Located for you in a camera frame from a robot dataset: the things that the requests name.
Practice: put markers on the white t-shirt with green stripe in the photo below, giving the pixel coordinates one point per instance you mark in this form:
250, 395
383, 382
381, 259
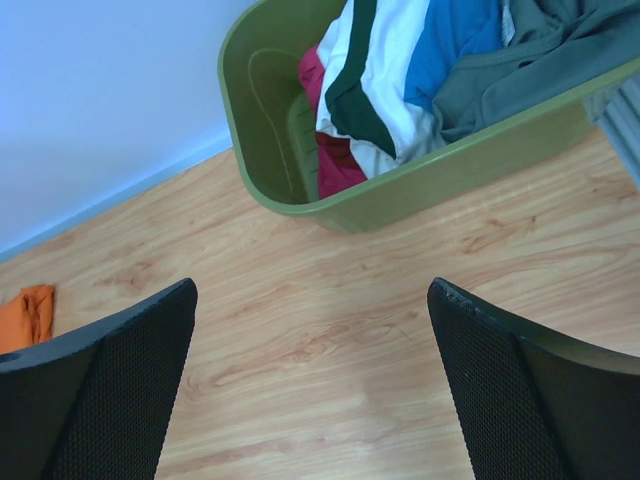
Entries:
366, 53

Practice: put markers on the folded orange t-shirt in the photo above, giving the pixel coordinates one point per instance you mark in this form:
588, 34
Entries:
27, 319

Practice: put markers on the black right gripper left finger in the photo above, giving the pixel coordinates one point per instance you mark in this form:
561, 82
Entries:
95, 402

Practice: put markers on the dark red t-shirt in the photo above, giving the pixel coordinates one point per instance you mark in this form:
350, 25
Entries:
337, 169

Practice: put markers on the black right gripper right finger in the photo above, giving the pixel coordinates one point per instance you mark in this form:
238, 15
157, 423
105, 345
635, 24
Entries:
534, 403

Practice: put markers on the blue t-shirt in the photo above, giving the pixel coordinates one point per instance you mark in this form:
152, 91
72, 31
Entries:
452, 30

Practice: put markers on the grey t-shirt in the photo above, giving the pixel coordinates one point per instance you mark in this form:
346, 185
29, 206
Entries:
557, 46

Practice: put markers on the green plastic laundry basket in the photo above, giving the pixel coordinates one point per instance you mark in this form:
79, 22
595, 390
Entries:
272, 129

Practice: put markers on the aluminium frame post right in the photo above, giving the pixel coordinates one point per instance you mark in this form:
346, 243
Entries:
620, 124

